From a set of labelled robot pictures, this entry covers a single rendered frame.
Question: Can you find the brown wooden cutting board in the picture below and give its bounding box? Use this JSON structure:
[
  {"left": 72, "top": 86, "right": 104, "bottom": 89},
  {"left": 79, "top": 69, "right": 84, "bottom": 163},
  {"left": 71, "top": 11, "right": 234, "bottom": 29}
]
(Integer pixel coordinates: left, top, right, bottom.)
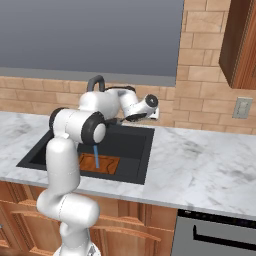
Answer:
[{"left": 77, "top": 152, "right": 121, "bottom": 175}]

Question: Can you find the grey wall socket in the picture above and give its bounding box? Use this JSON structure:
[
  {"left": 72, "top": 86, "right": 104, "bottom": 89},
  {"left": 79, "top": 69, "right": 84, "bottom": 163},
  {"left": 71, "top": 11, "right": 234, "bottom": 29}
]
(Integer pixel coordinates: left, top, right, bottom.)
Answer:
[{"left": 231, "top": 96, "right": 254, "bottom": 120}]

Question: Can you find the brown wooden cupboard door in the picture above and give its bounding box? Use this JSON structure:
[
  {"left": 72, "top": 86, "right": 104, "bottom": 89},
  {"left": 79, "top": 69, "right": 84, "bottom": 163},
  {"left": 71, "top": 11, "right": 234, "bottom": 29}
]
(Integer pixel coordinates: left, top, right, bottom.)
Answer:
[
  {"left": 87, "top": 195, "right": 178, "bottom": 256},
  {"left": 0, "top": 181, "right": 63, "bottom": 256}
]

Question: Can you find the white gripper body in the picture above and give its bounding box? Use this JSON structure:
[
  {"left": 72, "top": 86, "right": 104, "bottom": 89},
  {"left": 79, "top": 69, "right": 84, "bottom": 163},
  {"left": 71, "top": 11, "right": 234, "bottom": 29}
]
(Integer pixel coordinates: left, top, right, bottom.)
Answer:
[{"left": 148, "top": 107, "right": 161, "bottom": 121}]

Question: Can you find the grey dishwasher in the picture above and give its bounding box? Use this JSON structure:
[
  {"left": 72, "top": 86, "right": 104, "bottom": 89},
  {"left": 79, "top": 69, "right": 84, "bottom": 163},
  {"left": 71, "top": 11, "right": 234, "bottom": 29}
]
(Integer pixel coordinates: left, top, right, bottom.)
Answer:
[{"left": 170, "top": 208, "right": 256, "bottom": 256}]

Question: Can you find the blue water stream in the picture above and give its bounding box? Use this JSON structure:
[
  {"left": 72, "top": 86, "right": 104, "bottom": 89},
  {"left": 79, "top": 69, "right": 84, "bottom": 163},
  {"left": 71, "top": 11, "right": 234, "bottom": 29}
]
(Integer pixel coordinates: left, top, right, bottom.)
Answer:
[{"left": 92, "top": 144, "right": 101, "bottom": 170}]

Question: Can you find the brown wooden wall cupboard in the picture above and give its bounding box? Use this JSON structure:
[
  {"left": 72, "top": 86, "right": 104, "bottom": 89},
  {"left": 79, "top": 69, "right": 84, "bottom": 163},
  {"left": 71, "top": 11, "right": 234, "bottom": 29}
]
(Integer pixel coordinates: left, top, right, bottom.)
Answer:
[{"left": 218, "top": 0, "right": 256, "bottom": 91}]

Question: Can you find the black kitchen sink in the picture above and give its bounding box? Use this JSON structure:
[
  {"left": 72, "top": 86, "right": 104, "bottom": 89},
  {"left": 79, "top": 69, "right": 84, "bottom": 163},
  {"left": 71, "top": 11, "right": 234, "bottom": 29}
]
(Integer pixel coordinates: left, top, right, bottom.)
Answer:
[{"left": 16, "top": 122, "right": 156, "bottom": 186}]

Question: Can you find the grey window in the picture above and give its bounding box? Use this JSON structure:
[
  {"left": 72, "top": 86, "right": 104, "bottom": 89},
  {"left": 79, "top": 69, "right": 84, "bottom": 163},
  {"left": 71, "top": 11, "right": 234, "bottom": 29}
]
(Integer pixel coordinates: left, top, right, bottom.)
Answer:
[{"left": 0, "top": 0, "right": 185, "bottom": 88}]

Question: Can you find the dark grey sink faucet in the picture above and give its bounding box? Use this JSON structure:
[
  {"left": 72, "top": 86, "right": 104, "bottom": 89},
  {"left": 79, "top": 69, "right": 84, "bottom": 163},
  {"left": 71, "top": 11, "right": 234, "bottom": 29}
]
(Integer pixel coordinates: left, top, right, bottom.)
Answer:
[{"left": 86, "top": 74, "right": 107, "bottom": 93}]

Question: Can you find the black dishwasher handle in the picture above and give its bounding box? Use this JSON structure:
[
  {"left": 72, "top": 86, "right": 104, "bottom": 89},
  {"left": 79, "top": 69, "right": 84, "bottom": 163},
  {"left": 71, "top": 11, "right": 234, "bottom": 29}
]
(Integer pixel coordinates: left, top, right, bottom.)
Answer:
[{"left": 192, "top": 224, "right": 256, "bottom": 252}]

